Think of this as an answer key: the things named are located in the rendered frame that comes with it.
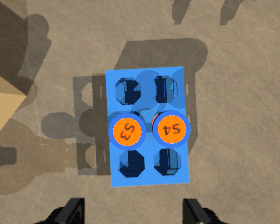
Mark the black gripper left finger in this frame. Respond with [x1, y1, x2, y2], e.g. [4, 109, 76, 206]
[34, 198, 85, 224]

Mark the blue tube rack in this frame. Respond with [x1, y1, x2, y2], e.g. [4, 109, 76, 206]
[105, 66, 189, 187]

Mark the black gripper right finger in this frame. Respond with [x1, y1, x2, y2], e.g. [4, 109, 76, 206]
[182, 198, 228, 224]

